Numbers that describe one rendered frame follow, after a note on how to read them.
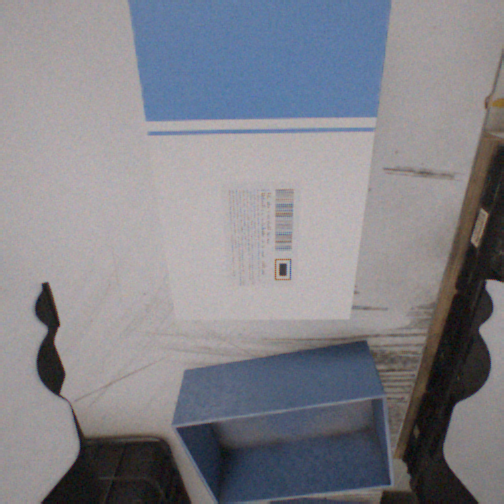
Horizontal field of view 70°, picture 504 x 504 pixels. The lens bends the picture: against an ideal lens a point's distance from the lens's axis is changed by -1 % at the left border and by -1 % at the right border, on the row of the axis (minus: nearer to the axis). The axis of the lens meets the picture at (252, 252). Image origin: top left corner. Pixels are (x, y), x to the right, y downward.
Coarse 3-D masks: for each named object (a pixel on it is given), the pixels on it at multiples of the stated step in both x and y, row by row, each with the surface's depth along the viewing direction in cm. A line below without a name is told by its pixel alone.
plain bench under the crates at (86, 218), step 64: (0, 0) 24; (64, 0) 24; (448, 0) 23; (0, 64) 26; (64, 64) 26; (128, 64) 26; (384, 64) 25; (448, 64) 25; (0, 128) 28; (64, 128) 28; (128, 128) 28; (384, 128) 27; (448, 128) 27; (0, 192) 31; (64, 192) 31; (128, 192) 31; (384, 192) 30; (448, 192) 30; (0, 256) 34; (64, 256) 34; (128, 256) 33; (384, 256) 33; (448, 256) 33; (64, 320) 37; (128, 320) 37; (192, 320) 37; (256, 320) 37; (320, 320) 37; (384, 320) 36; (64, 384) 42; (128, 384) 42; (384, 384) 41
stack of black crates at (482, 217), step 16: (496, 160) 81; (496, 176) 82; (496, 192) 81; (480, 208) 87; (496, 208) 82; (480, 224) 87; (496, 224) 80; (480, 240) 87; (496, 240) 80; (464, 256) 94; (480, 256) 88; (496, 256) 81; (464, 272) 96; (480, 272) 86; (496, 272) 82; (464, 288) 96
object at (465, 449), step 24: (480, 288) 10; (480, 312) 10; (480, 336) 8; (480, 360) 8; (480, 384) 8; (456, 408) 7; (480, 408) 7; (456, 432) 6; (480, 432) 6; (456, 456) 6; (480, 456) 6; (432, 480) 6; (456, 480) 6; (480, 480) 6
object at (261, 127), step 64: (128, 0) 16; (192, 0) 16; (256, 0) 16; (320, 0) 16; (384, 0) 16; (192, 64) 18; (256, 64) 18; (320, 64) 18; (192, 128) 19; (256, 128) 19; (320, 128) 19; (192, 192) 21; (256, 192) 21; (320, 192) 21; (192, 256) 23; (256, 256) 23; (320, 256) 23
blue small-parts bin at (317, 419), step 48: (192, 384) 38; (240, 384) 37; (288, 384) 35; (336, 384) 34; (192, 432) 38; (240, 432) 45; (288, 432) 45; (336, 432) 45; (384, 432) 35; (240, 480) 43; (288, 480) 42; (336, 480) 40; (384, 480) 39
